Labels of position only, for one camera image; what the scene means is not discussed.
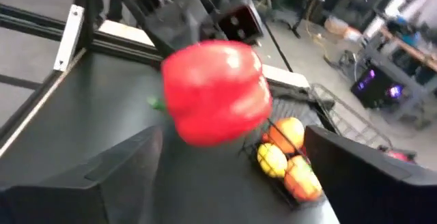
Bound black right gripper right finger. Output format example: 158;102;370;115
303;124;437;224

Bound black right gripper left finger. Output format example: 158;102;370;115
0;124;165;224

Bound red bell pepper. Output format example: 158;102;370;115
146;39;274;148

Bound round orange fruit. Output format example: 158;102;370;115
264;116;305;155

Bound yellow lemon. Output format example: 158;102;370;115
256;143;289;179

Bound red black battery box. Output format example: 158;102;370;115
377;144;418;165

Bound black table mat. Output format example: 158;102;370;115
0;51;339;224

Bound black computer purple lights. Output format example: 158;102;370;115
350;65;406;111

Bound wooden top workbench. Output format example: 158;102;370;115
361;22;437;129

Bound beige bag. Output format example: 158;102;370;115
323;14;363;44

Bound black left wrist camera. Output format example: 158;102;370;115
216;0;266;46

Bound black wire basket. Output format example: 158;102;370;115
238;82;393;211

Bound white corner bracket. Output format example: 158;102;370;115
53;4;85;73

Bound black aluminium table frame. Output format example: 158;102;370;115
0;0;337;158

